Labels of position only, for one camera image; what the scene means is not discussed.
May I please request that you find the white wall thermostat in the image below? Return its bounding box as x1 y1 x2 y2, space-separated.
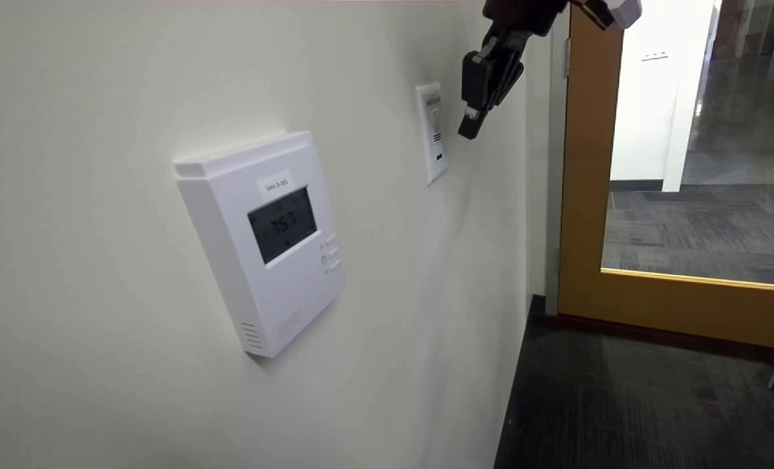
170 129 347 363

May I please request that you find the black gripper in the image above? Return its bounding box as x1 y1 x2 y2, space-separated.
455 0 572 143

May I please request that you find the white light switch plate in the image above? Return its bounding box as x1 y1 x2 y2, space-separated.
412 82 452 188

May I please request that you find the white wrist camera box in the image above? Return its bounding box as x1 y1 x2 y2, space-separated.
602 0 647 31

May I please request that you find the wooden framed glass door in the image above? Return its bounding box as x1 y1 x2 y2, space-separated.
554 0 774 353

